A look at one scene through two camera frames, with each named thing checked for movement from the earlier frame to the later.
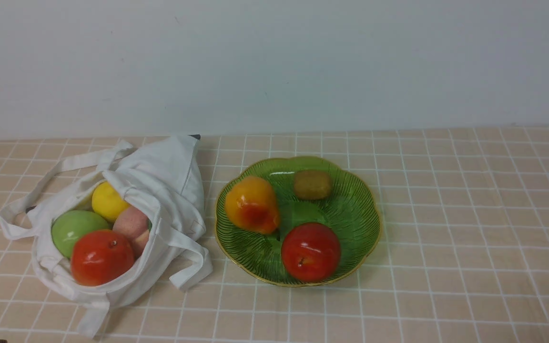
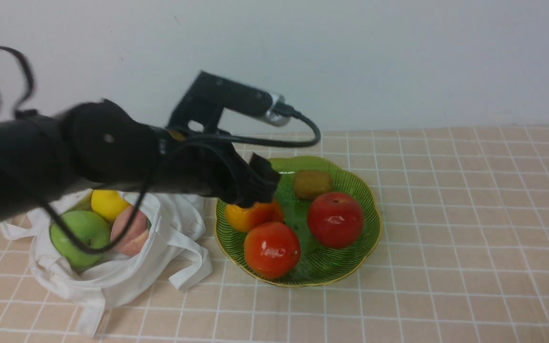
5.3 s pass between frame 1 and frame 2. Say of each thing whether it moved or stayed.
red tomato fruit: moved
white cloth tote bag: stayed
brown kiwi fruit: stayed
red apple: moved
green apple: stayed
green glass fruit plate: stayed
